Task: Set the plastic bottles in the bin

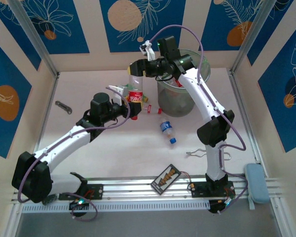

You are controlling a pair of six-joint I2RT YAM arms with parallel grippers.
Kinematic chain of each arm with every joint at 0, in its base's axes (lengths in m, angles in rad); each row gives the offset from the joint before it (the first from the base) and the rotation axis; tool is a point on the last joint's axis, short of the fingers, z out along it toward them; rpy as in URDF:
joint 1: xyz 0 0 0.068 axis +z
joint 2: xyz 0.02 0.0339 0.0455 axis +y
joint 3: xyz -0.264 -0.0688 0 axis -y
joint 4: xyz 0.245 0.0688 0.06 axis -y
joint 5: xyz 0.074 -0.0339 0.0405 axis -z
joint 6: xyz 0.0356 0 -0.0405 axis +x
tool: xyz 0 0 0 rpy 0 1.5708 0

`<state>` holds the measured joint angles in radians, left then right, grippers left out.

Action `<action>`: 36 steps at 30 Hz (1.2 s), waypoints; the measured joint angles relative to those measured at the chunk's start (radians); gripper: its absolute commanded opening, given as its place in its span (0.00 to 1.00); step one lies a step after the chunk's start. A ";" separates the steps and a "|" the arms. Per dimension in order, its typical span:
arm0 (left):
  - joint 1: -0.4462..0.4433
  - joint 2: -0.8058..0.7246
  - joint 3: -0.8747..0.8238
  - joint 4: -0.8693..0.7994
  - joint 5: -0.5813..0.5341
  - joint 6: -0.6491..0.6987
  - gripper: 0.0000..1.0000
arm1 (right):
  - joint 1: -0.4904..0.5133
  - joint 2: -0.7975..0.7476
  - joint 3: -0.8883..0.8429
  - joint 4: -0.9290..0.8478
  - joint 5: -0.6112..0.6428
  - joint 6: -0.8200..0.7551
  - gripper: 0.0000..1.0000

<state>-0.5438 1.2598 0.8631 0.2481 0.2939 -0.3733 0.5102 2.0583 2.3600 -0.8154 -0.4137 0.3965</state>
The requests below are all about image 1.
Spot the blue label water bottle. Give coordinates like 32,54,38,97
159,117,178,145

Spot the grey plastic bin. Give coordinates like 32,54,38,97
155,48,211,118

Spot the left control board green light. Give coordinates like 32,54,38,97
68,197,90,211

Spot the aluminium frame post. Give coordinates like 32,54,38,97
8,0,60,78
230,0,280,75

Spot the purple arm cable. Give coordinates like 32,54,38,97
17,85,130,222
149,24,250,215

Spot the clear bottle with pink label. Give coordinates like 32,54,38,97
142,104,163,115

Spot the red black wire with connector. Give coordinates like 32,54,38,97
179,171,197,191

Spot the right control board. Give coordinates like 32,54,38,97
209,199,232,215

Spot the grey metal bracket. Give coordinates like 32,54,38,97
55,100,73,115

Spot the light blue zip case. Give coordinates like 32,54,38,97
244,162,271,211

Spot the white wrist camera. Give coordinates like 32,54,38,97
139,40,155,62
108,84,126,106

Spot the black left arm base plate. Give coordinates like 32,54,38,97
58,183,105,201

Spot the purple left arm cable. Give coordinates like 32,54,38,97
17,85,130,222

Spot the white slotted cable duct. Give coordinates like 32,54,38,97
21,199,211,214

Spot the aluminium mounting rail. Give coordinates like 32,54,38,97
11,175,286,203

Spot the bent metal wire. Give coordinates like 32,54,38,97
186,147,234,161

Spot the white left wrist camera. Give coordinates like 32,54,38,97
108,84,126,106

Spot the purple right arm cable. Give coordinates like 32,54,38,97
149,24,250,215

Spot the aluminium side rail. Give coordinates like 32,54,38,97
228,69,262,164
26,74,60,184

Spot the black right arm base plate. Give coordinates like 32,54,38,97
190,181,235,198

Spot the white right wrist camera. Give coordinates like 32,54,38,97
139,40,155,62

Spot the black board with orange connectors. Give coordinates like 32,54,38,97
150,163,182,198

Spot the cola bottle with red cap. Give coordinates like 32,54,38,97
127,73,146,121

